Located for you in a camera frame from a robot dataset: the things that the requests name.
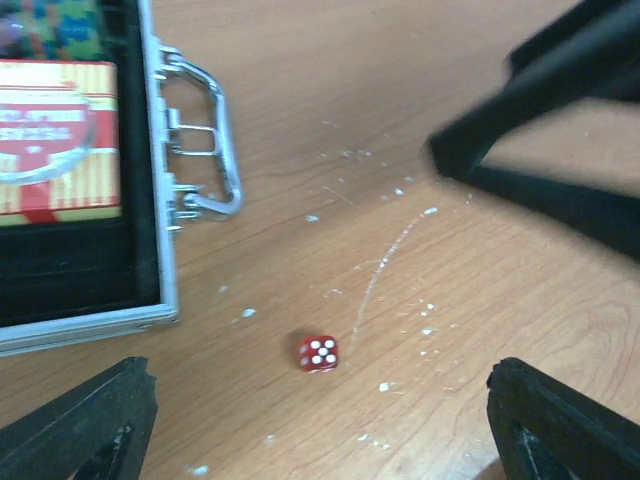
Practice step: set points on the aluminium poker case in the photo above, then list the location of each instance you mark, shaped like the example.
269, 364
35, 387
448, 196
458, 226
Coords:
72, 282

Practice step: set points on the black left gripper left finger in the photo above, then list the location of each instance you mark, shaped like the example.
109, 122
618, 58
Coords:
100, 429

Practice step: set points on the red die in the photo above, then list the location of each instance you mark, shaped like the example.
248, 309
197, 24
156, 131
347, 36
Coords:
318, 353

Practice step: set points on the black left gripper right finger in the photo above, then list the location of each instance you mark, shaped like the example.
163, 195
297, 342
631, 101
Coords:
544, 429

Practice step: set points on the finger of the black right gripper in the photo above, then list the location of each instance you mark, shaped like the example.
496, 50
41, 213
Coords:
561, 137

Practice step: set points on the red card deck box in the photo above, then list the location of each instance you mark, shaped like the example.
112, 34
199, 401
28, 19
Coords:
91, 190

